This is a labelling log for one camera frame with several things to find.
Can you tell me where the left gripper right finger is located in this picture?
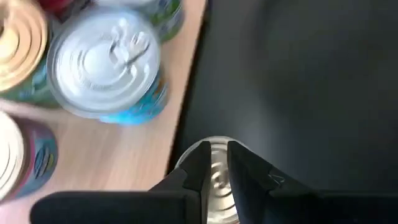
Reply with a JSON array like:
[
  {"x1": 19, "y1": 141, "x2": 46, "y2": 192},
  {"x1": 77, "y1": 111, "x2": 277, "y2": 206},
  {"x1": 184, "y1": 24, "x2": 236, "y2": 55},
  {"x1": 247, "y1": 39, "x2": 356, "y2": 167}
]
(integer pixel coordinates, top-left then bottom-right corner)
[{"x1": 226, "y1": 140, "x2": 398, "y2": 224}]

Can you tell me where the silver tin can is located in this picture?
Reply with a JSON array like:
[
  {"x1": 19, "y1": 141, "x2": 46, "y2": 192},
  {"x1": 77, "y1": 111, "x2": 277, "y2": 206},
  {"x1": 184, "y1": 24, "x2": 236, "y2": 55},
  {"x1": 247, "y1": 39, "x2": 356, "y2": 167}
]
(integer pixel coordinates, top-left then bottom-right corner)
[
  {"x1": 45, "y1": 6, "x2": 169, "y2": 126},
  {"x1": 96, "y1": 0, "x2": 184, "y2": 43}
]

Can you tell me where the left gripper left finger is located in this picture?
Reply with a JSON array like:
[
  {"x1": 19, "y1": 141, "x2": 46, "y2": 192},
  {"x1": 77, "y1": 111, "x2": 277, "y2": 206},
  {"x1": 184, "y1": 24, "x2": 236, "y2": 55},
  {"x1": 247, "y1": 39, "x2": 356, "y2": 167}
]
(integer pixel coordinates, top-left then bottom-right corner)
[{"x1": 29, "y1": 140, "x2": 213, "y2": 224}]

